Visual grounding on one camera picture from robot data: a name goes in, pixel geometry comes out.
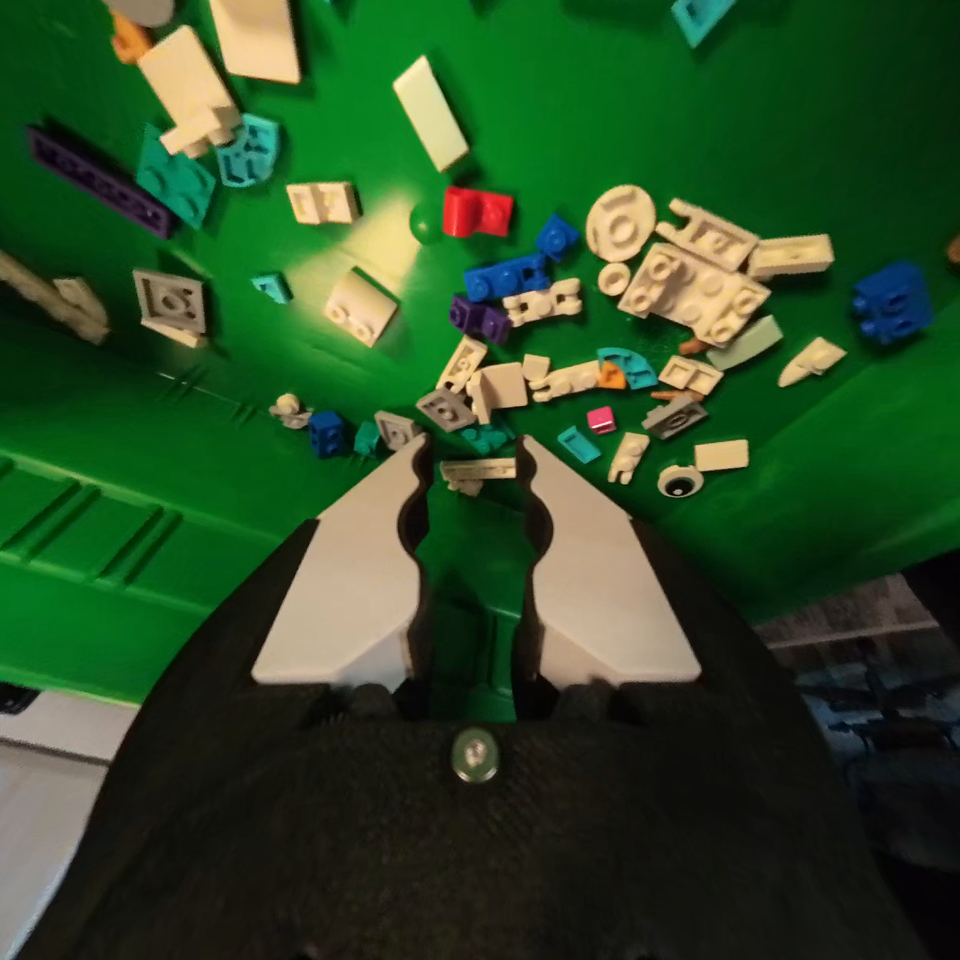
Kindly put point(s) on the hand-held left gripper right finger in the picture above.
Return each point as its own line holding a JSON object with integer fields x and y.
{"x": 600, "y": 592}

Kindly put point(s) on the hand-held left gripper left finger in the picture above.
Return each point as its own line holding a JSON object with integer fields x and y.
{"x": 345, "y": 592}

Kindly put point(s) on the green plastic bin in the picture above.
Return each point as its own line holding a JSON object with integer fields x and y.
{"x": 675, "y": 112}

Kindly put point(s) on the pile of lego pieces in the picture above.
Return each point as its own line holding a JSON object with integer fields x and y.
{"x": 690, "y": 289}

